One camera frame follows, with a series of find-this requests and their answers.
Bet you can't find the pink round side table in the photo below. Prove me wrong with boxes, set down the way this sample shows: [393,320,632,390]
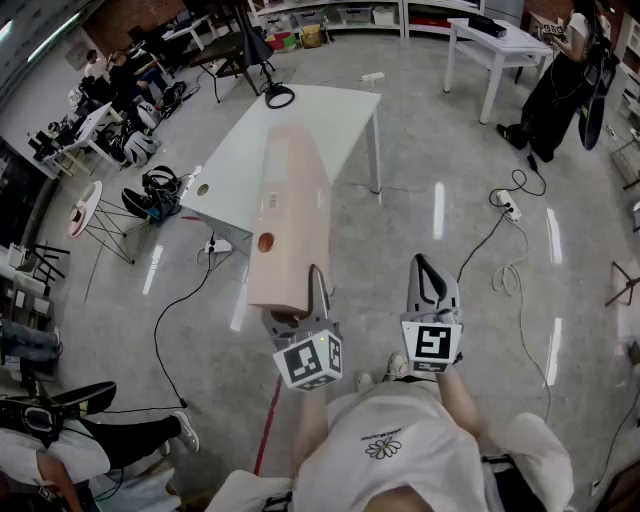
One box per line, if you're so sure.
[67,180,151,265]

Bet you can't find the person's chin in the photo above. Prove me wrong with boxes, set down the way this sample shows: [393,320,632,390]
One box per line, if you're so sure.
[362,485,482,512]

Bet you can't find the black box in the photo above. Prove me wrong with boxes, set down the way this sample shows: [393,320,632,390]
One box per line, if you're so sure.
[472,14,508,39]

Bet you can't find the person's left forearm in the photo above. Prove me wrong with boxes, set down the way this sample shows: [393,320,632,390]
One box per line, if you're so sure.
[292,387,331,476]

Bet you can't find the black floor cable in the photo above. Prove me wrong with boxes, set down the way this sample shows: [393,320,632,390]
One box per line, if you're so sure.
[153,249,221,409]
[457,168,547,282]

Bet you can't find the person's right white shoe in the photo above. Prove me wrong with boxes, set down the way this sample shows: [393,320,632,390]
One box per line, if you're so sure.
[384,350,410,382]

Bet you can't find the red and green box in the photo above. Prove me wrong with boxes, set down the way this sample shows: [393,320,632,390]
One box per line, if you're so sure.
[264,30,301,54]

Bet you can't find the grey backpack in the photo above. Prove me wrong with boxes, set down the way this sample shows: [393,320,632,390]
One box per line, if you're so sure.
[122,130,162,169]

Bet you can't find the person's white flower-print shirt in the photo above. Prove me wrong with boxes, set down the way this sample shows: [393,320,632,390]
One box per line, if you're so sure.
[203,378,575,512]

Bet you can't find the white storage shelving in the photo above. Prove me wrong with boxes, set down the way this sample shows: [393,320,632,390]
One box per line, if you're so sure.
[249,0,486,42]

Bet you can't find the black backpack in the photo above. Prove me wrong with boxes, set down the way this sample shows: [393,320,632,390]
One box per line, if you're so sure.
[122,165,184,227]

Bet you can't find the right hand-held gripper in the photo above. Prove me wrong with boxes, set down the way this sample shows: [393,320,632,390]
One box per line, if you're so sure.
[399,253,464,374]

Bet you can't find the black chair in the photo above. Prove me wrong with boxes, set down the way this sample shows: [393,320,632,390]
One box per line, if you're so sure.
[28,242,71,297]

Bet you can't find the white bag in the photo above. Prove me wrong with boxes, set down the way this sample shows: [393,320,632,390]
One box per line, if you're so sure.
[135,102,163,129]

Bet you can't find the white table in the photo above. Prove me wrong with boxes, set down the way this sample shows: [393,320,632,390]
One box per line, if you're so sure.
[180,83,382,259]

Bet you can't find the thick white cable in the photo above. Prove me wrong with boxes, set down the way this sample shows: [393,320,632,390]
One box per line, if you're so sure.
[492,219,553,422]

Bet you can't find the white work desk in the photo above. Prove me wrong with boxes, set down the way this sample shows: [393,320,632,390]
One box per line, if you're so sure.
[29,102,122,179]

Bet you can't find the black desk lamp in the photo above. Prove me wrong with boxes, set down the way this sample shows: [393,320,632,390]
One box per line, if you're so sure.
[232,0,296,110]

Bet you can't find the black oval object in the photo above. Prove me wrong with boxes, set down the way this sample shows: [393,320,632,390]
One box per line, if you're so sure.
[49,381,118,416]

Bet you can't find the person's right forearm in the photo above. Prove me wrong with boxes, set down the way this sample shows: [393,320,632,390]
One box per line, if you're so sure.
[437,367,489,441]

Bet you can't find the small white desk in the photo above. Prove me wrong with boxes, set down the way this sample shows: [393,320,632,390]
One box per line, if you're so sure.
[443,18,554,125]

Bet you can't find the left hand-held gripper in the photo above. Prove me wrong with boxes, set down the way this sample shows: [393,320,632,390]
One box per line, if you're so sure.
[263,263,344,392]

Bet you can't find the red floor tape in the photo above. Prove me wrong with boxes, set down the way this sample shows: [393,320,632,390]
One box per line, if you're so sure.
[253,374,284,476]

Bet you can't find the dark green table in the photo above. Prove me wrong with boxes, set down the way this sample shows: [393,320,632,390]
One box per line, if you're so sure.
[189,32,262,104]

